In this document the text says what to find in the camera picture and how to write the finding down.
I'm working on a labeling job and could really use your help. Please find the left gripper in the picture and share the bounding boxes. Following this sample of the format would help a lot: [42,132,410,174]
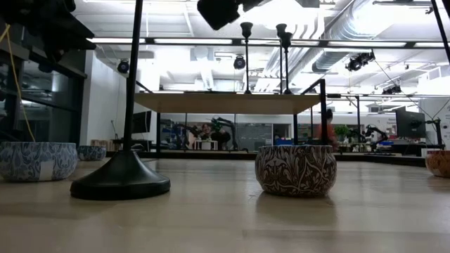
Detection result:
[196,0,263,31]

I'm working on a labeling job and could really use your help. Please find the black candle stick holder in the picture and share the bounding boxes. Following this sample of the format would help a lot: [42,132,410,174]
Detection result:
[280,32,294,95]
[275,23,288,95]
[70,0,172,202]
[240,21,254,95]

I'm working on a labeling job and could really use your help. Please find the brown white patterned candle tin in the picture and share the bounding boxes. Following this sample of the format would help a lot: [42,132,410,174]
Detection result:
[255,145,338,197]

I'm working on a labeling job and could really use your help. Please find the blue white patterned candle tin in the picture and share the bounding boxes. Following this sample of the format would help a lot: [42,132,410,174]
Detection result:
[0,141,79,183]
[77,145,108,162]

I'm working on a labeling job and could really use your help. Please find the orange patterned candle tin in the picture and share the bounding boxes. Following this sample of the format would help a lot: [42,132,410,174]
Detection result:
[424,150,450,179]

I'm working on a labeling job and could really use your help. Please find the wooden shelf with black legs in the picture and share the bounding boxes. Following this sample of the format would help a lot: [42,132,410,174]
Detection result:
[131,79,328,159]

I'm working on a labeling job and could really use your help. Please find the person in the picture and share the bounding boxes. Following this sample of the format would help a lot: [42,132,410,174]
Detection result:
[314,108,339,150]
[196,122,216,141]

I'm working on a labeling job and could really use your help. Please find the green potted plant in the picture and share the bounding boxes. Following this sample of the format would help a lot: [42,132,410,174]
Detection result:
[333,124,352,142]

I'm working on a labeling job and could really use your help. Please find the black computer monitor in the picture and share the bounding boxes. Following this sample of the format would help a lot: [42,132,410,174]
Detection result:
[395,106,427,139]

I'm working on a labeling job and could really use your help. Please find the wooden slat crate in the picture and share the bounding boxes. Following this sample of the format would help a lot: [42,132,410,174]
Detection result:
[90,138,114,151]

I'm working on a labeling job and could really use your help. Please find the silver ventilation duct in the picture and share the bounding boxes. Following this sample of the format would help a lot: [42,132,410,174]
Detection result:
[311,0,373,74]

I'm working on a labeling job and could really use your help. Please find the black ceiling camera cluster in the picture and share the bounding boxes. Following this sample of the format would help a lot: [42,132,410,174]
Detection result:
[345,50,376,73]

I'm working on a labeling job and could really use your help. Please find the black wall screen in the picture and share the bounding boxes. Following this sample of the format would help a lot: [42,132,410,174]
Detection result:
[135,110,153,134]

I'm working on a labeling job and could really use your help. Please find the black metal rig frame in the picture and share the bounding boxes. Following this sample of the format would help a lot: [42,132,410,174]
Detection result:
[430,0,450,65]

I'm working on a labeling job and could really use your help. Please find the yellow cable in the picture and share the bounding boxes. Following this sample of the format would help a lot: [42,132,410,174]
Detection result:
[0,23,37,143]

